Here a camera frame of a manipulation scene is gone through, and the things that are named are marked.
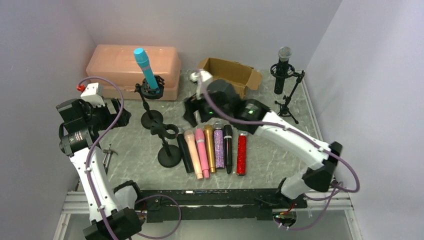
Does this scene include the pink toy microphone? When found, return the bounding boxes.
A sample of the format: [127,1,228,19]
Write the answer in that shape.
[195,128,210,179]

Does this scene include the gold microphone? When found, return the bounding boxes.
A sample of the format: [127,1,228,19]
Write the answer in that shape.
[203,124,217,173]

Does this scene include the beige toy microphone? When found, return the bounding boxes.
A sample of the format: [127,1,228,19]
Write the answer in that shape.
[184,130,203,180]

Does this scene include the black microphone grey grille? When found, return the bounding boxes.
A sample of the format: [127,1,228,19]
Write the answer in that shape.
[176,128,195,174]

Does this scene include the purple glitter microphone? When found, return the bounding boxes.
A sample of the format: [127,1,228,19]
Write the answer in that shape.
[213,121,225,169]

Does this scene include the slim black microphone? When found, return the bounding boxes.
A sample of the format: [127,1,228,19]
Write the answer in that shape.
[223,124,233,174]

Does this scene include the shock mount desk stand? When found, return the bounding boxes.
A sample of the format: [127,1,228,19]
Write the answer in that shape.
[134,75,166,130]

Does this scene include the clip mount desk stand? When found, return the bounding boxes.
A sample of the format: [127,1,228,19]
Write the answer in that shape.
[150,120,182,168]

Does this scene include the brown cardboard box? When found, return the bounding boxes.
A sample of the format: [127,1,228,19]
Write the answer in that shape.
[197,57,263,99]

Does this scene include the red glitter microphone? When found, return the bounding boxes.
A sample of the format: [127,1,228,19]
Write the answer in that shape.
[236,132,248,176]

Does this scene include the blue toy microphone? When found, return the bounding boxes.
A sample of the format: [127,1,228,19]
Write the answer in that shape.
[133,47,159,93]

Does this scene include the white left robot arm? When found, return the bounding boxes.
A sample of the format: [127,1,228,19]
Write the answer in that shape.
[56,98,143,240]

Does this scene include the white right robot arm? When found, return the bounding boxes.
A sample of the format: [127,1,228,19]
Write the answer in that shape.
[183,80,343,200]

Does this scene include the black tripod microphone stand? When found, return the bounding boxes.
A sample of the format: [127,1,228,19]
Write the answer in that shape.
[270,63,305,124]

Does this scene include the claw hammer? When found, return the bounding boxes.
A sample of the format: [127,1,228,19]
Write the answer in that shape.
[103,149,118,174]

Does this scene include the orange plastic storage box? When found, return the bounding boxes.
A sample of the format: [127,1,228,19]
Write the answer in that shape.
[86,44,181,101]

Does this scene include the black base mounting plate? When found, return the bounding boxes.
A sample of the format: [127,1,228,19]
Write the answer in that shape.
[135,188,308,223]

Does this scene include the black microphone silver grille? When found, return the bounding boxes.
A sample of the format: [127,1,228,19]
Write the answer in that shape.
[274,46,292,95]

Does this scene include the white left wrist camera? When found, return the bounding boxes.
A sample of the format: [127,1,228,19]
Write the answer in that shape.
[76,82,106,108]

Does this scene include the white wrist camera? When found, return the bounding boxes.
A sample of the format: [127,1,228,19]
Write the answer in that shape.
[76,82,106,108]
[189,70,214,100]

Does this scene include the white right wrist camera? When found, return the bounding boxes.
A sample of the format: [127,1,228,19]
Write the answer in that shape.
[189,70,214,100]

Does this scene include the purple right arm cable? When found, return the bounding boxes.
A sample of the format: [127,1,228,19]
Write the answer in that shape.
[197,68,361,232]

